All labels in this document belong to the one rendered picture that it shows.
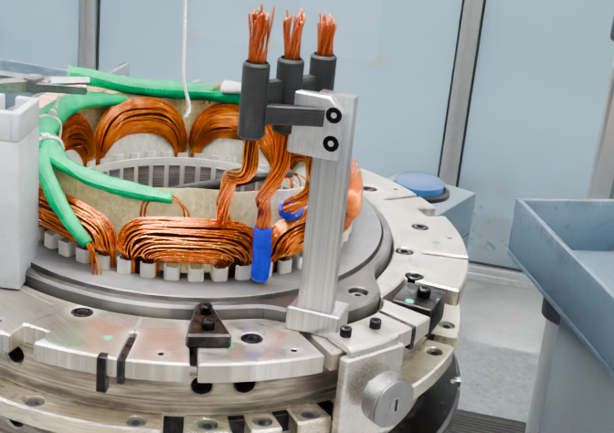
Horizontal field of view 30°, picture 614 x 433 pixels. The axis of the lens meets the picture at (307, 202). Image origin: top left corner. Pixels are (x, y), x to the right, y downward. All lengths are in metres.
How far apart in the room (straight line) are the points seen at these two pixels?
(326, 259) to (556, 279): 0.28
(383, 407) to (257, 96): 0.15
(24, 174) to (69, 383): 0.10
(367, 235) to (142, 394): 0.17
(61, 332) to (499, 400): 2.25
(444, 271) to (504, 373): 2.23
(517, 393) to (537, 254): 1.98
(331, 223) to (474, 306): 2.65
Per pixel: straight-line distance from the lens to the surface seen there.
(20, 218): 0.56
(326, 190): 0.51
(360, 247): 0.62
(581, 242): 0.87
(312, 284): 0.53
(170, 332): 0.53
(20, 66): 1.08
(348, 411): 0.54
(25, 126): 0.55
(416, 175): 0.92
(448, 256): 0.65
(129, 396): 0.54
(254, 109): 0.49
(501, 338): 3.01
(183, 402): 0.54
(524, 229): 0.83
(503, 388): 2.79
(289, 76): 0.50
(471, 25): 2.87
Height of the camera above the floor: 1.35
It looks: 21 degrees down
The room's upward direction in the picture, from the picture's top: 6 degrees clockwise
